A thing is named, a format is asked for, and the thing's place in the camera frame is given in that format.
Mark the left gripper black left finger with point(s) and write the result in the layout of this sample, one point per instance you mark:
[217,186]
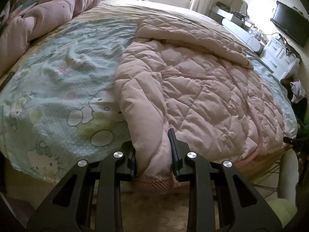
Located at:
[88,198]

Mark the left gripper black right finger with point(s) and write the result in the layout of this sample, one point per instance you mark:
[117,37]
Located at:
[221,198]

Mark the pink quilted down coat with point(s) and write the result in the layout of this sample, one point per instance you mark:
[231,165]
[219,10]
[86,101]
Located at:
[197,81]

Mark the white drawer dresser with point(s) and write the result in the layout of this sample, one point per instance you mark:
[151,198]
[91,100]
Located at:
[276,56]

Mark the white vanity desk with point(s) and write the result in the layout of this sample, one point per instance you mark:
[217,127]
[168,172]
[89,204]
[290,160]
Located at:
[236,27]

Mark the tan bed sheet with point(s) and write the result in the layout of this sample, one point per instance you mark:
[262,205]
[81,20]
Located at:
[169,12]

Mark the oval vanity mirror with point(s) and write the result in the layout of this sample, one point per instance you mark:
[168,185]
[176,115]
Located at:
[239,6]

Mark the pink rolled duvet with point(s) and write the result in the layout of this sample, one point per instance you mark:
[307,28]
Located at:
[34,22]

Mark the black wall television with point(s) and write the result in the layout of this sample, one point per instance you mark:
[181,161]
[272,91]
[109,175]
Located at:
[291,22]

